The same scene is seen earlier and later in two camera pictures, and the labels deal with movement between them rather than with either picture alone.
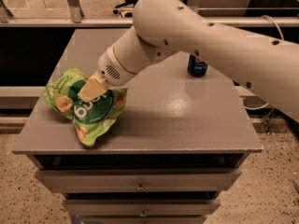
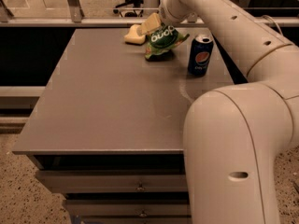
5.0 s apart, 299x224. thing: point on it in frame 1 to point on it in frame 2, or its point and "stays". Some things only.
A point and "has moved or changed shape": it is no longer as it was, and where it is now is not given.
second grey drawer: (141, 208) stays
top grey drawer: (139, 180) stays
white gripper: (111, 69) to (163, 11)
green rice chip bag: (93, 118) has moved or changed shape
